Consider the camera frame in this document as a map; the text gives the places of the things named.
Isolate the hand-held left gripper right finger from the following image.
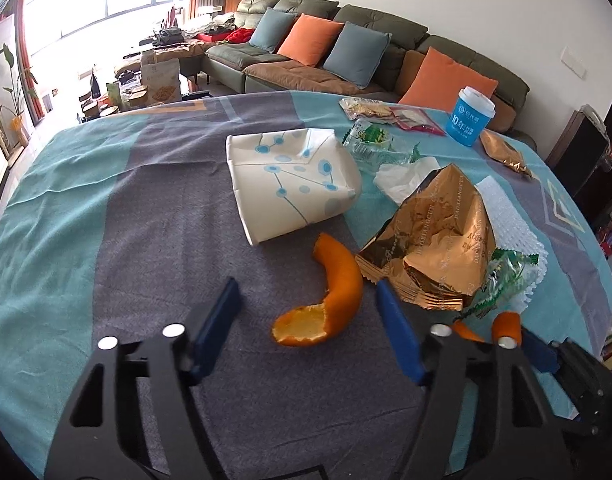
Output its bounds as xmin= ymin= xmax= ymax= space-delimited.
xmin=376 ymin=280 xmax=577 ymax=480

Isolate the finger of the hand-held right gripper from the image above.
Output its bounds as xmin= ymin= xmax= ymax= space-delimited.
xmin=521 ymin=331 xmax=612 ymax=436

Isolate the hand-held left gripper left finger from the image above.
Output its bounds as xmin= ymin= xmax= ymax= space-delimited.
xmin=44 ymin=277 xmax=244 ymax=480

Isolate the large curved orange peel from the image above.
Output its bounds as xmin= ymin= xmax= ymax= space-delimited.
xmin=272 ymin=232 xmax=364 ymax=348

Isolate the large gold foil wrapper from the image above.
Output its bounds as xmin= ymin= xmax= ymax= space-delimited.
xmin=356 ymin=164 xmax=498 ymax=312

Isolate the clear green striped wrapper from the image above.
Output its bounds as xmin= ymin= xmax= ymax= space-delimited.
xmin=456 ymin=247 xmax=539 ymax=321

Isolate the teal and grey tablecloth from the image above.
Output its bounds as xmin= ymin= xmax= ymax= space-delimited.
xmin=0 ymin=91 xmax=612 ymax=480

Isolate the white crumpled tissue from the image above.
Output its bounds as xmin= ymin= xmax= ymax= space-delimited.
xmin=373 ymin=156 xmax=443 ymax=206

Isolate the white foam fruit net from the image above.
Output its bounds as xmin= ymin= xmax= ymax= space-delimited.
xmin=476 ymin=177 xmax=548 ymax=306

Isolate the crushed white dotted paper cup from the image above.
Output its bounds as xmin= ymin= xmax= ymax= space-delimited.
xmin=226 ymin=128 xmax=363 ymax=246

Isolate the clear green printed wrapper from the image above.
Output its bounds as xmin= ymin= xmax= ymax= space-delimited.
xmin=343 ymin=119 xmax=421 ymax=173

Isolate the small gold foil wrapper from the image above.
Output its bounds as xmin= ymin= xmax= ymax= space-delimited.
xmin=480 ymin=129 xmax=533 ymax=179

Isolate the red snack packet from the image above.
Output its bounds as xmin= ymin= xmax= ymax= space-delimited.
xmin=390 ymin=106 xmax=447 ymax=137

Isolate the blue cup with white lid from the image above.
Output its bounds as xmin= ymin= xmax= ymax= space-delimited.
xmin=451 ymin=86 xmax=497 ymax=148

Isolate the clear cracker packet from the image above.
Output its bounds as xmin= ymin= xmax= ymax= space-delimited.
xmin=339 ymin=97 xmax=393 ymax=123

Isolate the group of glass jars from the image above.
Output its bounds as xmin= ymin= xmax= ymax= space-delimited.
xmin=80 ymin=85 xmax=147 ymax=117

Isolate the beige snack bag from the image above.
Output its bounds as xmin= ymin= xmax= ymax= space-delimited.
xmin=140 ymin=57 xmax=181 ymax=106

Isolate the large orange pillow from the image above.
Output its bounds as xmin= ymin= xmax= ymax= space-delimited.
xmin=398 ymin=46 xmax=499 ymax=111

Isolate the brown seat cushion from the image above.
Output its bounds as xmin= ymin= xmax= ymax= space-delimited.
xmin=243 ymin=57 xmax=391 ymax=96

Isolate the tall plant in yellow pot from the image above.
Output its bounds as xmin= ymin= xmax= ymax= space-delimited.
xmin=0 ymin=42 xmax=39 ymax=143

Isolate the large blue pillow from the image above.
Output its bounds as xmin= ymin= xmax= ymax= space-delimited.
xmin=323 ymin=21 xmax=393 ymax=90

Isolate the black bag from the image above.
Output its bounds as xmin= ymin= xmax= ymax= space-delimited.
xmin=153 ymin=27 xmax=184 ymax=46

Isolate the small orange pillow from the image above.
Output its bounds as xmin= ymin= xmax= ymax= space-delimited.
xmin=277 ymin=13 xmax=344 ymax=67

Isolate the small blue pillow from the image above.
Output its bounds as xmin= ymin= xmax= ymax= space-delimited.
xmin=248 ymin=7 xmax=297 ymax=53

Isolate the green sofa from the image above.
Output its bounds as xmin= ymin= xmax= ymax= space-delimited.
xmin=203 ymin=0 xmax=532 ymax=141

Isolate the white wall switch plate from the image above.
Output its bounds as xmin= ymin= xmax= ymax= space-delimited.
xmin=561 ymin=47 xmax=587 ymax=78

